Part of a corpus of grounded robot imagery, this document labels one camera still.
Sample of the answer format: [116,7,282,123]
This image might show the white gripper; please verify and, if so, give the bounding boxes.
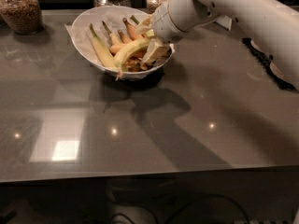
[136,2,181,63]

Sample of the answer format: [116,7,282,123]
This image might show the large yellow-green top banana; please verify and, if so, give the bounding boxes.
[113,37,150,79]

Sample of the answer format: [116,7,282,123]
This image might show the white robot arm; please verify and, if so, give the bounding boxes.
[137,0,299,86]

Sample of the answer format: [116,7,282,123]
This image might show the green-tipped right banana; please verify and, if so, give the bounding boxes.
[130,16,154,36]

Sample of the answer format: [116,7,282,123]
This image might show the orange ripe banana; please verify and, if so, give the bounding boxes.
[122,18,143,40]

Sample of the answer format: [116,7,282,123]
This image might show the short orange banana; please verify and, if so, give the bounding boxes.
[118,30,132,44]

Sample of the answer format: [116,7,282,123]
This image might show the small yellow banana green stem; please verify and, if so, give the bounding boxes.
[102,21,121,45]

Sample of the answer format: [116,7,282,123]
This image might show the orange banana lying across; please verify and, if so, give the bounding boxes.
[108,44,148,60]

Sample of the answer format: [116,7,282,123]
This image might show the white oval bowl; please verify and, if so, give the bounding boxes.
[70,5,175,81]

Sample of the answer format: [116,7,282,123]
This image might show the left yellow-green banana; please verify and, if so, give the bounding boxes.
[89,23,116,69]

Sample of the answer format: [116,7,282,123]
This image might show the white paper bowl liner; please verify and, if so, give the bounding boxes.
[64,7,176,79]

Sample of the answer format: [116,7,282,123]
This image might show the white folded sign stand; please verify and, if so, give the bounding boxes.
[215,15,233,31]

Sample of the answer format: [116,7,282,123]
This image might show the black rubber mat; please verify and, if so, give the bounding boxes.
[242,37,297,91]

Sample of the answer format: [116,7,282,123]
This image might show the left glass jar of nuts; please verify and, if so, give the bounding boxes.
[0,0,43,35]

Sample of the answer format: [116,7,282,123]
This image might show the black cable on floor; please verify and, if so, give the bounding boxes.
[108,193,250,224]

